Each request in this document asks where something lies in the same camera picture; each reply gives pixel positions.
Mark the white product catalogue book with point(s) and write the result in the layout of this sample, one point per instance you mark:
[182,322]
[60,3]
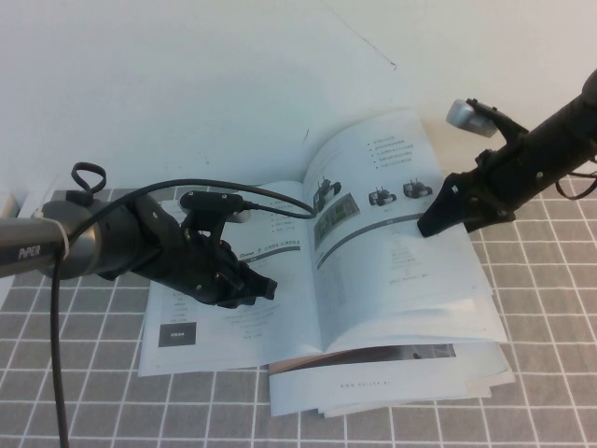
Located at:
[373,289]

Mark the white zip tie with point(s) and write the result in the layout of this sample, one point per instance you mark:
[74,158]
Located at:
[63,235]

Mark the grey white checked tablecloth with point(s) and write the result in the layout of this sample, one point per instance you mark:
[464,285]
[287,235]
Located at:
[536,326]

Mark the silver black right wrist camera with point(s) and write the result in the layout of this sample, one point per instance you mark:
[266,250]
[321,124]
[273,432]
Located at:
[466,116]

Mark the white booklet stack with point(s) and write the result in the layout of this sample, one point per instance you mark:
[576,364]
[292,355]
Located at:
[490,368]

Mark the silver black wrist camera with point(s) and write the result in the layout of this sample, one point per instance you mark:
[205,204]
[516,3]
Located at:
[210,200]
[466,116]

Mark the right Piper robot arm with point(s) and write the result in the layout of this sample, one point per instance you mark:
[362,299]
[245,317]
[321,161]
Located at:
[559,135]

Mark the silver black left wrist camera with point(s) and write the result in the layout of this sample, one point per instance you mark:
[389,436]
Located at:
[210,200]

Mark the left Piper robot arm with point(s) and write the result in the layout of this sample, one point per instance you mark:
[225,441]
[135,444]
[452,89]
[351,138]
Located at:
[28,242]

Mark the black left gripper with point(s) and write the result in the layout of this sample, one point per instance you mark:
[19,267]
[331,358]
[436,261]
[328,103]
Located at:
[196,266]

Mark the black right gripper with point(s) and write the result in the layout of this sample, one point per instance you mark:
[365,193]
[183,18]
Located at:
[503,186]

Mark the closed white brochure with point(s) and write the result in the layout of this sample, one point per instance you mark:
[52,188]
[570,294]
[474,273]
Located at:
[373,387]

